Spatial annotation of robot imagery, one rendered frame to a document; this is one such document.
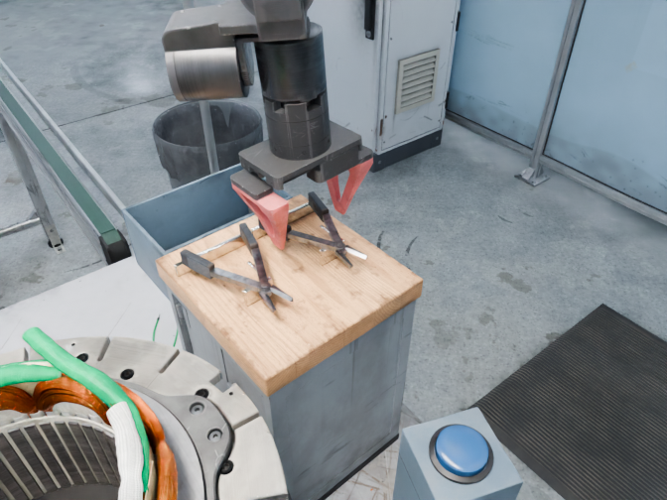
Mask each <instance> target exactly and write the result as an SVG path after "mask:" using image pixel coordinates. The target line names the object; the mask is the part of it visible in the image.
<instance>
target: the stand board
mask: <svg viewBox="0 0 667 500"><path fill-rule="evenodd" d="M331 218H332V220H333V223H334V225H335V227H336V229H337V232H338V234H339V236H340V238H342V239H343V240H344V243H345V245H346V244H347V245H349V246H351V247H352V248H354V249H356V250H358V251H360V252H361V253H363V254H365V255H367V259H363V258H361V257H359V256H356V255H354V254H352V253H349V252H347V251H346V255H345V256H346V258H347V259H348V260H349V262H350V263H351V264H352V265H353V267H352V268H351V269H349V268H348V267H347V266H346V265H345V264H344V263H343V262H342V261H341V260H340V259H339V258H336V259H334V260H332V261H330V262H329V263H327V264H325V265H324V266H322V265H321V264H320V249H322V248H319V247H316V246H313V245H309V244H306V243H303V242H299V241H296V240H292V239H290V240H289V241H285V246H284V249H282V250H281V249H279V248H278V247H277V246H275V245H274V244H273V242H272V240H271V239H270V237H269V235H268V234H267V235H265V236H263V237H261V238H259V239H257V242H258V244H259V249H260V253H261V256H262V260H263V264H264V267H265V271H266V275H267V277H271V278H272V282H273V285H275V286H276V287H277V288H279V289H280V290H282V291H283V292H285V293H286V294H288V295H289V296H291V297H292V298H293V302H290V301H288V300H286V299H284V298H282V297H280V296H278V295H276V294H274V293H273V294H272V296H270V297H269V298H270V299H271V301H272V303H273V305H274V307H275V309H276V310H275V311H274V312H271V310H270V309H269V308H268V306H267V305H266V304H265V303H264V301H263V300H260V301H258V302H257V303H255V304H253V305H251V306H249V307H247V306H246V305H245V302H244V296H243V290H244V289H245V288H242V287H239V286H237V285H234V284H231V283H228V282H225V281H222V280H220V279H217V278H212V279H209V278H207V277H205V276H203V275H201V274H199V273H198V272H196V271H194V270H192V271H190V272H188V273H186V274H184V275H183V276H181V277H178V276H177V275H176V271H175V267H174V265H175V264H177V263H179V262H181V261H182V259H181V255H180V252H181V251H183V250H184V249H188V250H190V251H192V252H194V253H196V254H198V253H199V252H202V251H204V250H206V249H208V248H210V247H212V246H215V245H217V244H219V243H221V242H223V241H225V240H227V239H230V238H232V237H234V236H236V235H238V234H240V231H239V224H240V223H243V222H246V224H247V225H248V227H249V229H250V230H251V228H253V227H255V226H258V217H257V216H256V215H253V216H250V217H248V218H246V219H244V220H242V221H239V222H237V223H235V224H233V225H231V226H228V227H226V228H224V229H222V230H219V231H217V232H215V233H213V234H211V235H209V236H207V237H205V238H203V239H201V240H198V241H196V242H194V243H192V244H189V245H187V246H185V247H183V248H181V249H178V250H176V251H174V252H172V253H169V254H167V255H165V256H163V257H161V258H158V259H156V260H155V262H156V265H157V269H158V273H159V276H160V278H161V279H162V280H163V281H164V282H165V283H166V284H167V285H168V287H169V288H170V289H171V290H172V291H173V292H174V293H175V294H176V295H177V297H178V298H179V299H180V300H181V301H182V302H183V303H184V304H185V306H186V307H187V308H188V309H189V310H190V311H191V312H192V313H193V315H194V316H195V317H196V318H197V319H198V320H199V321H200V322H201V324H202V325H203V326H204V327H205V328H206V329H207V330H208V331H209V333H210V334H211V335H212V336H213V337H214V338H215V339H216V340H217V341H218V343H219V344H220V345H221V346H222V347H223V348H224V349H225V350H226V352H227V353H228V354H229V355H230V356H231V357H232V358H233V359H234V361H235V362H236V363H237V364H238V365H239V366H240V367H241V368H242V369H243V371H244V372H245V373H246V374H247V375H248V376H249V377H250V378H251V380H252V381H253V382H254V383H255V384H256V385H257V386H258V387H259V388H260V390H261V391H262V392H263V393H264V394H265V395H266V396H267V397H269V396H271V395H272V394H274V393H275V392H277V391H278V390H280V389H281V388H283V387H284V386H286V385H287V384H289V383H290V382H292V381H293V380H295V379H297V378H298V377H300V376H301V375H303V374H304V373H306V372H307V371H309V370H310V369H312V368H313V367H315V366H316V365H318V364H319V363H321V362H322V361H324V360H325V359H327V358H328V357H330V356H331V355H333V354H334V353H336V352H337V351H339V350H340V349H342V348H343V347H345V346H346V345H348V344H349V343H351V342H353V341H354V340H356V339H357V338H359V337H360V336H362V335H363V334H365V333H366V332H368V331H369V330H371V329H372V328H374V327H375V326H377V325H378V324H380V323H381V322H383V321H384V320H386V319H387V318H389V317H390V316H392V315H393V314H395V313H397V312H398V311H400V310H401V309H403V308H404V307H406V306H407V305H409V304H411V303H412V302H414V301H415V300H417V299H418V298H420V297H421V295H422V287H423V279H422V278H421V277H419V276H418V275H416V274H415V273H413V272H412V271H410V270H409V269H408V268H406V267H405V266H403V265H402V264H400V263H399V262H397V261H396V260H395V259H393V258H392V257H390V256H389V255H387V254H386V253H384V252H383V251H382V250H380V249H379V248H377V247H376V246H374V245H373V244H371V243H370V242H369V241H367V240H366V239H364V238H363V237H361V236H360V235H359V234H357V233H356V232H354V231H353V230H351V229H350V228H348V227H347V226H346V225H344V224H343V223H341V222H340V221H338V220H337V219H335V218H334V217H333V216H331ZM288 225H290V226H291V227H292V230H296V231H299V232H303V233H306V234H310V235H313V236H317V237H320V238H323V239H327V240H329V241H332V240H331V237H330V235H329V233H328V232H326V231H325V230H323V229H322V228H320V226H321V225H323V226H324V227H326V226H325V224H324V223H323V222H322V221H321V220H320V219H319V217H318V216H317V215H316V213H315V212H313V213H311V214H309V215H307V216H305V217H303V218H301V219H299V220H297V221H295V222H292V223H290V224H288ZM248 261H250V262H251V263H252V264H254V261H253V257H252V256H251V254H250V252H249V250H248V249H247V247H246V245H244V246H242V247H240V248H238V249H236V250H234V251H232V252H230V253H228V254H226V255H224V256H222V257H219V258H217V259H215V260H213V261H211V262H212V263H214V267H217V268H220V269H223V270H226V271H229V272H232V273H235V274H238V275H241V276H244V277H247V278H250V279H253V280H256V281H258V277H257V273H256V271H255V270H254V269H253V268H252V267H251V266H249V265H248V264H247V262H248Z"/></svg>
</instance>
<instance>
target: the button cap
mask: <svg viewBox="0 0 667 500"><path fill-rule="evenodd" d="M435 452H436V457H437V459H438V461H439V463H440V465H441V466H442V467H443V468H444V469H445V470H447V471H448V472H450V473H452V474H455V475H458V476H463V477H470V476H474V475H477V474H479V473H480V472H481V471H482V470H483V469H484V467H485V465H486V462H487V459H488V447H487V444H486V442H485V440H484V438H483V437H482V436H481V435H480V434H479V433H478V432H477V431H475V430H473V429H471V428H469V427H466V426H459V425H456V426H450V427H447V428H445V429H443V430H442V431H441V432H440V434H439V435H438V438H437V441H436V447H435Z"/></svg>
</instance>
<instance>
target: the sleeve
mask: <svg viewBox="0 0 667 500"><path fill-rule="evenodd" d="M106 415H107V418H108V420H109V422H110V424H111V425H112V427H113V429H114V431H115V438H116V442H115V444H116V454H117V457H118V470H119V473H120V476H121V485H120V488H119V492H118V500H143V482H142V478H141V474H142V469H143V464H144V455H143V445H142V443H141V439H140V436H139V434H138V432H137V429H136V427H135V422H134V420H133V418H132V414H131V412H130V410H129V407H128V405H127V404H126V402H120V403H117V404H116V405H114V406H113V407H111V408H110V409H109V410H108V411H107V413H106Z"/></svg>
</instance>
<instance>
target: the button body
mask: <svg viewBox="0 0 667 500"><path fill-rule="evenodd" d="M451 424H460V425H465V426H469V427H471V428H473V429H475V430H477V431H478V432H480V433H481V434H482V435H483V436H484V437H485V438H486V439H487V440H488V442H489V444H490V446H491V448H492V451H493V456H494V459H493V466H492V468H491V471H490V472H489V474H488V475H487V476H486V477H485V478H484V479H483V480H481V481H480V482H478V483H475V484H469V485H464V484H457V483H455V482H452V481H450V480H448V479H446V478H445V477H443V476H442V475H441V474H440V473H439V472H438V471H437V470H436V469H435V467H434V466H433V464H432V462H431V460H430V456H429V443H430V439H431V437H432V435H433V434H434V433H435V431H437V430H438V429H439V428H441V427H443V426H446V425H451ZM522 484H523V480H522V478H521V476H520V475H519V473H518V472H517V470H516V468H515V467H514V465H513V463H512V462H511V460H510V458H509V457H508V455H507V454H506V452H505V450H504V449H503V447H502V445H501V444H500V442H499V441H498V439H497V437H496V436H495V434H494V432H493V431H492V429H491V428H490V426H489V424H488V423H487V421H486V419H485V418H484V416H483V415H482V413H481V411H480V410H479V408H478V407H475V408H472V409H469V410H465V411H462V412H459V413H455V414H452V415H448V416H445V417H442V418H438V419H435V420H431V421H428V422H426V423H422V424H419V425H415V426H412V427H409V428H405V429H402V434H401V440H400V447H399V454H398V461H397V469H396V476H395V483H394V490H393V497H392V500H516V498H517V495H518V493H519V491H520V489H521V486H522Z"/></svg>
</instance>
